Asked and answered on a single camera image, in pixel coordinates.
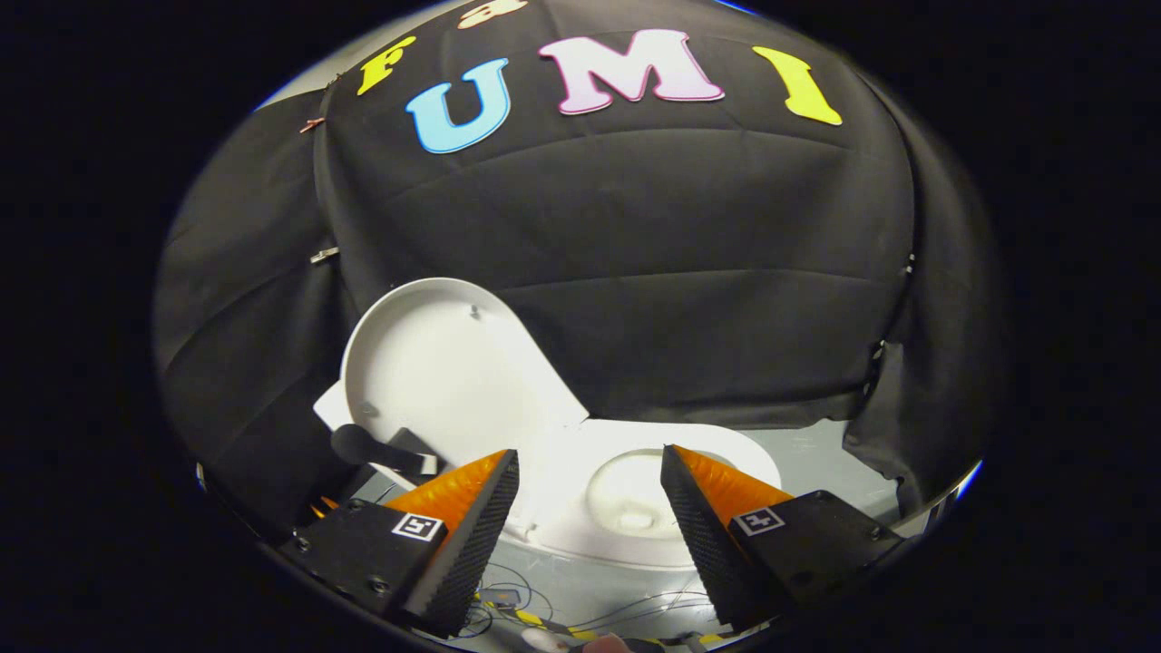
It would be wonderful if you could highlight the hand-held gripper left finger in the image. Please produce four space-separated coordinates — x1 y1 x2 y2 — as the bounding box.
279 449 521 638

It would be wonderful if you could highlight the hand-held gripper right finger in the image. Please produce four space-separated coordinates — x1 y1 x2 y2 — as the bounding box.
660 444 906 631

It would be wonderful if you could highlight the white toilet lid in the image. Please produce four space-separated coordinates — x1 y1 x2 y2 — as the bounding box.
340 278 591 483

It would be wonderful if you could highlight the white ceramic toilet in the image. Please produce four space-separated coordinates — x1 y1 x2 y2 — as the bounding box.
313 381 783 572

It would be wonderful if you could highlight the white toilet seat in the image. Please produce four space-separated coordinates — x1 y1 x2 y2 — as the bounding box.
503 419 783 571

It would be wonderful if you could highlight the black backdrop cloth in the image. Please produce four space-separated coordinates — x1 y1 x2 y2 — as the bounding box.
152 0 1008 545

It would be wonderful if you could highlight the thin black cable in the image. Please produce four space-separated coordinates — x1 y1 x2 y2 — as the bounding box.
463 562 556 636

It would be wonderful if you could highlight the thin white cable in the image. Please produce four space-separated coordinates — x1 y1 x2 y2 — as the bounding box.
580 588 719 636

